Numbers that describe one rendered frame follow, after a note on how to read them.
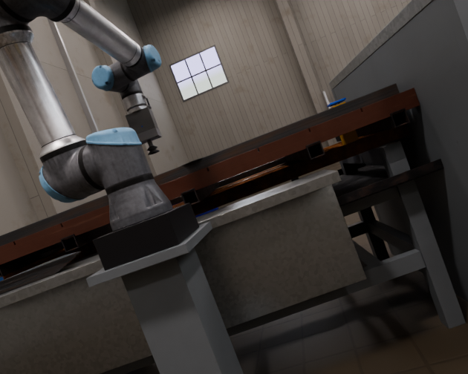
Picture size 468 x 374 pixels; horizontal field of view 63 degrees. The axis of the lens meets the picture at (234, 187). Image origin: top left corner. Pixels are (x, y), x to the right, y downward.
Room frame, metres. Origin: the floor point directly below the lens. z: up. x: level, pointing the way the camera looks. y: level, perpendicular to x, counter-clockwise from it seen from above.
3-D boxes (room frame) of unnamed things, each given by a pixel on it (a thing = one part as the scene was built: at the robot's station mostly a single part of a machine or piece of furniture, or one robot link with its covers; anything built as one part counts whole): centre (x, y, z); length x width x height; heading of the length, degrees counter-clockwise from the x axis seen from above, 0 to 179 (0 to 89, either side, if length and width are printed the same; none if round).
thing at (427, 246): (1.34, -0.56, 0.34); 0.06 x 0.06 x 0.68; 87
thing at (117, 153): (0.94, 0.24, 0.92); 0.13 x 0.12 x 0.14; 70
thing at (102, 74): (1.27, 0.23, 1.20); 0.11 x 0.11 x 0.08; 70
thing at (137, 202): (0.93, 0.23, 0.80); 0.15 x 0.15 x 0.10
